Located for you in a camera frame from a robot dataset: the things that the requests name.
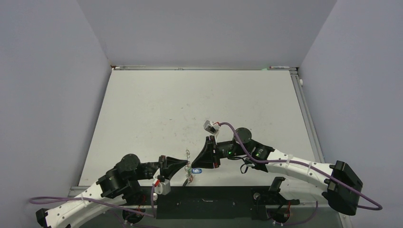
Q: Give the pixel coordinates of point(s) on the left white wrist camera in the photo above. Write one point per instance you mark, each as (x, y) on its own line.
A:
(161, 186)

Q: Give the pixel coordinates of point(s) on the aluminium frame rail right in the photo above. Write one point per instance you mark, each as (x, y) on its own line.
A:
(312, 134)

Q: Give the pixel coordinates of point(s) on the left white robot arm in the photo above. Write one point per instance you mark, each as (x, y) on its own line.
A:
(130, 185)

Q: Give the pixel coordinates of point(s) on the aluminium frame rail back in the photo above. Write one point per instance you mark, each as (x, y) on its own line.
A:
(202, 68)

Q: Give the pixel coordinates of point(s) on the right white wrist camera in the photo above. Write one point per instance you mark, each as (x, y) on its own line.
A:
(211, 127)

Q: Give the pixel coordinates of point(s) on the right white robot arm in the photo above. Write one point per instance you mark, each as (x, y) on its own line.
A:
(336, 184)

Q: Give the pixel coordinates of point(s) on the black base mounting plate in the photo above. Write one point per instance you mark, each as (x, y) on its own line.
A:
(220, 202)

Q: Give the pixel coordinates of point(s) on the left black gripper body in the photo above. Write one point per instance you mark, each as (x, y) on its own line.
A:
(150, 168)

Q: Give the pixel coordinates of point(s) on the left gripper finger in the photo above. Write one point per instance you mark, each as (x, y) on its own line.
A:
(173, 163)
(168, 173)

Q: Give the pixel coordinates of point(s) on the aluminium frame rail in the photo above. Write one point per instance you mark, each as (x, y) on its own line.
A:
(202, 68)
(312, 134)

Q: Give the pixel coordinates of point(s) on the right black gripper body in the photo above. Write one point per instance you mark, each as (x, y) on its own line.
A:
(225, 149)

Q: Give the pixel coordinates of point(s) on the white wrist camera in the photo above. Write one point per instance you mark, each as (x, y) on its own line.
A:
(161, 186)
(211, 127)

